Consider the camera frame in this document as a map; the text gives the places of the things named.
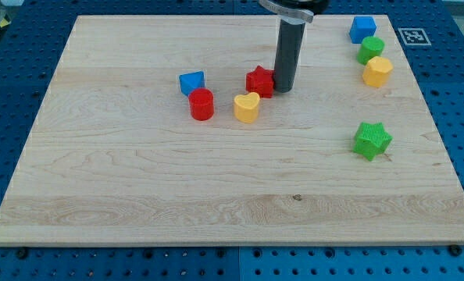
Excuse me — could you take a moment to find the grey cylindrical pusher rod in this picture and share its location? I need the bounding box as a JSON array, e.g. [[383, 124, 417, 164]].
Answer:
[[273, 18, 305, 93]]

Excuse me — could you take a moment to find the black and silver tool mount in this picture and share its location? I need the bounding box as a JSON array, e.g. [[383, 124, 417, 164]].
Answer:
[[258, 0, 330, 23]]

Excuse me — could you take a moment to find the red star block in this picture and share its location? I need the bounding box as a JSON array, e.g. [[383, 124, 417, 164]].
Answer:
[[245, 66, 274, 98]]

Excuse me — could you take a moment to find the yellow heart block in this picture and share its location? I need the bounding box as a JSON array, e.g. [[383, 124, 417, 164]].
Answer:
[[234, 92, 261, 123]]

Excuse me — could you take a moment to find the green star block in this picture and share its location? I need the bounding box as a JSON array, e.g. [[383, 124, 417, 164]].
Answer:
[[352, 122, 393, 161]]

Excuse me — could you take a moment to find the blue cube block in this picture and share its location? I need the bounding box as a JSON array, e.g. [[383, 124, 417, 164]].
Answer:
[[349, 16, 377, 44]]

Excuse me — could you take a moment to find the green cylinder block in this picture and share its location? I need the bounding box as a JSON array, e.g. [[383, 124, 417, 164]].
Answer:
[[356, 36, 385, 65]]

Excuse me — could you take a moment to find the yellow hexagon block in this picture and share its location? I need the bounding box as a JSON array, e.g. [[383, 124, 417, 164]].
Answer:
[[362, 56, 394, 87]]

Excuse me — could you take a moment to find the red cylinder block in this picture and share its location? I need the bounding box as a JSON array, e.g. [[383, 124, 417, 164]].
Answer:
[[188, 87, 214, 121]]

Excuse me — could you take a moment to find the blue triangle block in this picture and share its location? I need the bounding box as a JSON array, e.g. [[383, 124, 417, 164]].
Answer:
[[179, 71, 205, 96]]

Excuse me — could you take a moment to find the white fiducial marker tag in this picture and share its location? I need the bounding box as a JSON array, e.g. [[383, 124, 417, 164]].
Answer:
[[398, 27, 431, 46]]

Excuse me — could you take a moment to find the wooden board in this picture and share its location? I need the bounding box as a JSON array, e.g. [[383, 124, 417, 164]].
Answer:
[[0, 15, 464, 247]]

